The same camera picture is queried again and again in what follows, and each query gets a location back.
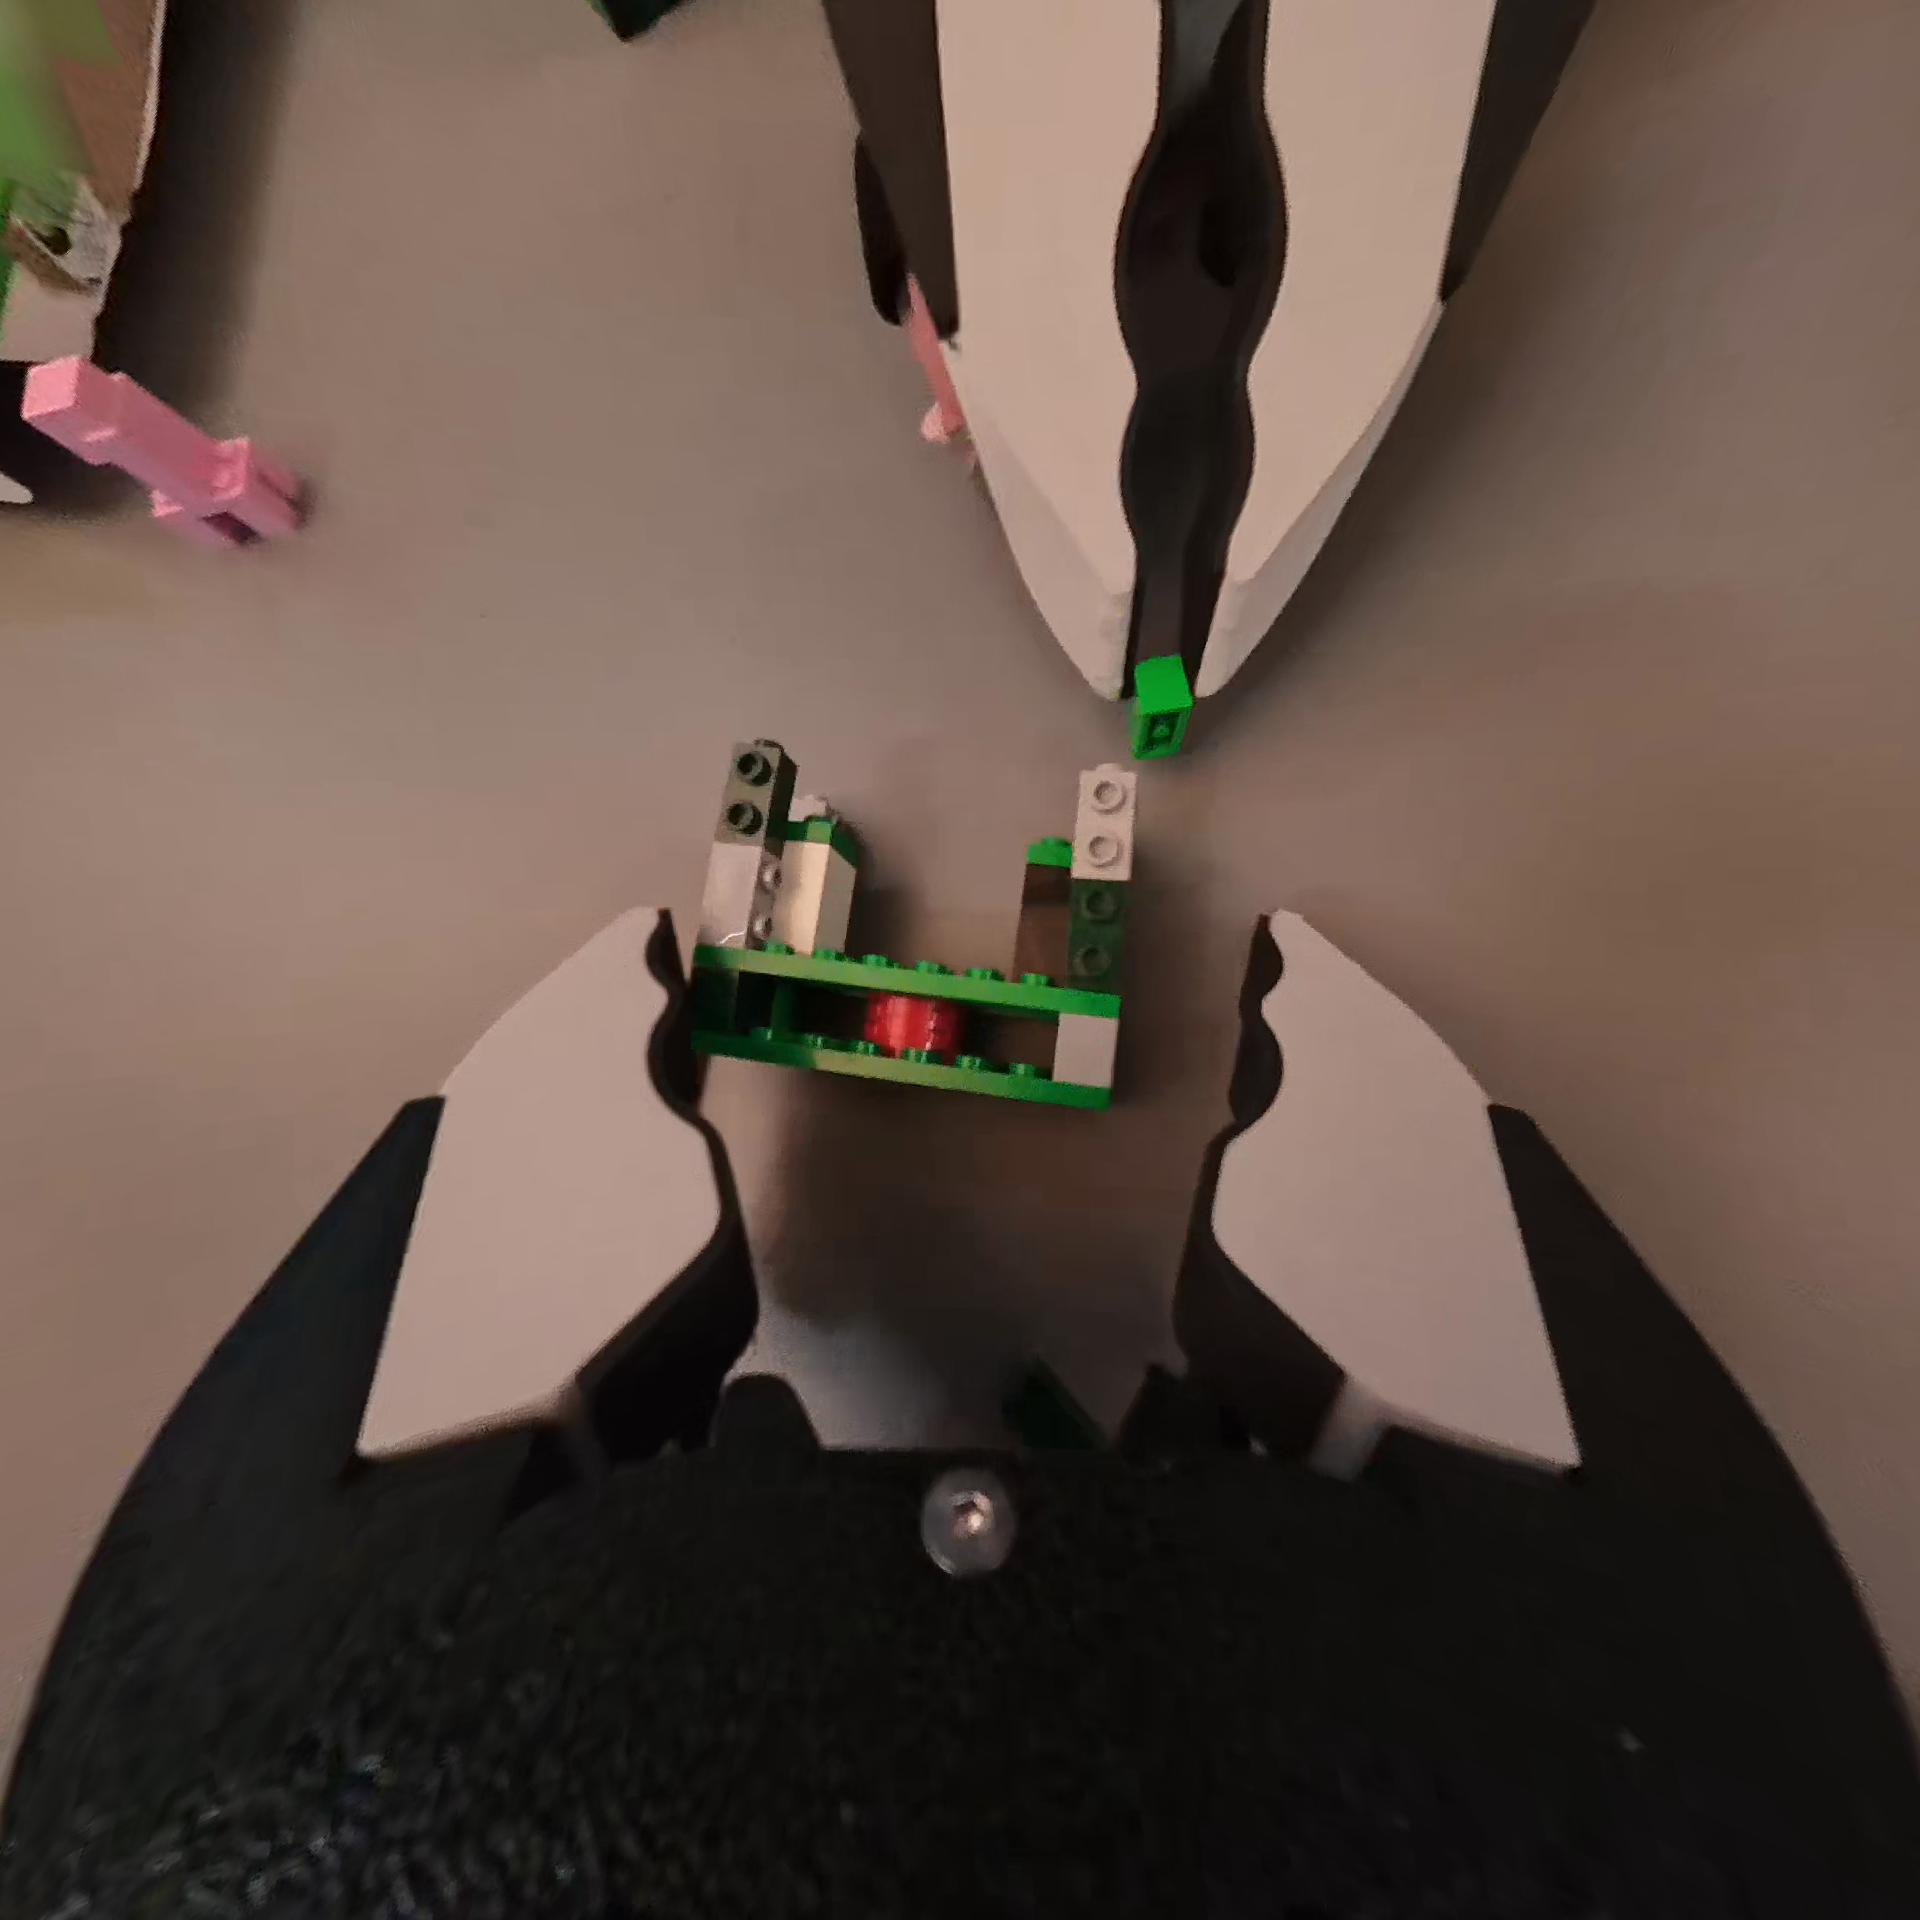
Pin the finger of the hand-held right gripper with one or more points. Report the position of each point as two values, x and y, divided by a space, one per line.
1035 296
1350 296

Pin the pink lego piece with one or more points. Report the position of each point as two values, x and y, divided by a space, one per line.
940 379

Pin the green lego set box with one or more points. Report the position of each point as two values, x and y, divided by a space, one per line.
110 89

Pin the green and grey lego build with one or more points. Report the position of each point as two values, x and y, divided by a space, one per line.
901 975

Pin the small bright green lego brick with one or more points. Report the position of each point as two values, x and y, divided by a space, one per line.
1164 705

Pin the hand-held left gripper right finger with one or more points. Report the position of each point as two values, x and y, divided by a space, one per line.
1381 1200

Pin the pink lego pig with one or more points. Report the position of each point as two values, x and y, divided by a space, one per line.
150 443

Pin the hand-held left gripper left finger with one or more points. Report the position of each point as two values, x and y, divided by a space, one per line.
540 1200

